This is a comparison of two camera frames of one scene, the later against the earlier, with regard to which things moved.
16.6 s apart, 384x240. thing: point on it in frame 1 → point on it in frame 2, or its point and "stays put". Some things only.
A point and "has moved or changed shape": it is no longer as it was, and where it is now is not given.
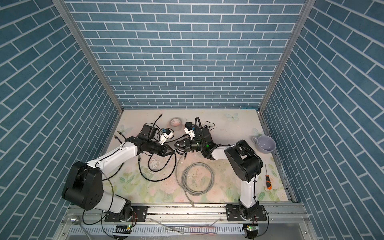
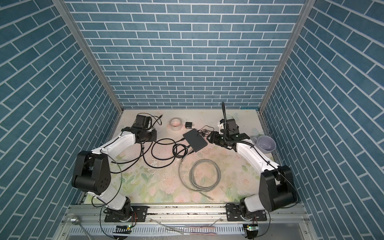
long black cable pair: (123, 164) has moved or changed shape
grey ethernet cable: (183, 181) → (191, 176)
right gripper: (188, 144) → (213, 137)
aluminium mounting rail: (284, 222) stays put
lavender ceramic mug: (265, 144) stays put
